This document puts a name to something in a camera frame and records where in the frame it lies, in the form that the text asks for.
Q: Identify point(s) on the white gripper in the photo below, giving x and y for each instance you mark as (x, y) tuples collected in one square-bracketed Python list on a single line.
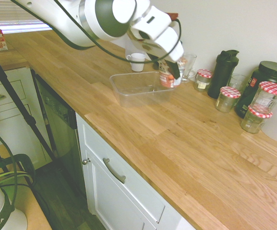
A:
[(167, 40)]

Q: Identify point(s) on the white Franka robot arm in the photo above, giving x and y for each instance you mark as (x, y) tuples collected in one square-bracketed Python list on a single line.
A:
[(104, 16)]

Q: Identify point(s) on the clear plastic rectangular container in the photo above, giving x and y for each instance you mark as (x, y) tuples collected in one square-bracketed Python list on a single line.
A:
[(138, 95)]

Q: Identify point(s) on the white ceramic cup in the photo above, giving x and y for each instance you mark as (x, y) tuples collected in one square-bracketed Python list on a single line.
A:
[(137, 61)]

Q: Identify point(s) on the labelled jar red checkered lid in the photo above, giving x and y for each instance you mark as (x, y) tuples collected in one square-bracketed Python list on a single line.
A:
[(202, 80)]

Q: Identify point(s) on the black shaker bottle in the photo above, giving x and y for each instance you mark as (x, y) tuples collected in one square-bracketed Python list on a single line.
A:
[(222, 74)]

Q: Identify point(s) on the glass jar red checkered lid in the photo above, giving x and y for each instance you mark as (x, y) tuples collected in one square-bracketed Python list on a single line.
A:
[(266, 98), (254, 123), (226, 100)]

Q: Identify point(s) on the clear glass tumbler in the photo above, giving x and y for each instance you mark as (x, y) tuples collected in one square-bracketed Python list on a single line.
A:
[(237, 82)]

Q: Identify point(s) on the black protein powder tub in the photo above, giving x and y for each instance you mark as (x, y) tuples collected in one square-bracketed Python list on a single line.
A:
[(269, 72)]

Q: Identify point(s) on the stainless steel dishwasher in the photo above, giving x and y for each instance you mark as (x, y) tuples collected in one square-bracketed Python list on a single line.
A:
[(57, 119)]

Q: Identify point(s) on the round metal cabinet knob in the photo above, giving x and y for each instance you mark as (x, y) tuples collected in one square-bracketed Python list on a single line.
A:
[(86, 161)]

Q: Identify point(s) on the white kitchen cabinet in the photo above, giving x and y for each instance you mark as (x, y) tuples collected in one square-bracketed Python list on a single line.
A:
[(119, 196)]

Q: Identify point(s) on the white drawer cabinet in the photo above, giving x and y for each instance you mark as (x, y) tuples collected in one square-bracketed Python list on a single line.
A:
[(11, 95)]

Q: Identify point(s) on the white window blinds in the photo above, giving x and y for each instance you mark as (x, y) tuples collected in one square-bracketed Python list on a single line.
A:
[(6, 12)]

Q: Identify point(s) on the dark green clamp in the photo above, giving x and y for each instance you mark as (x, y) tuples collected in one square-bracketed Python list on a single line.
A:
[(25, 163)]

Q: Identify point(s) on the black camera tripod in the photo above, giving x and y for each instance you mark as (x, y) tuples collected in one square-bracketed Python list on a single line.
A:
[(14, 95)]

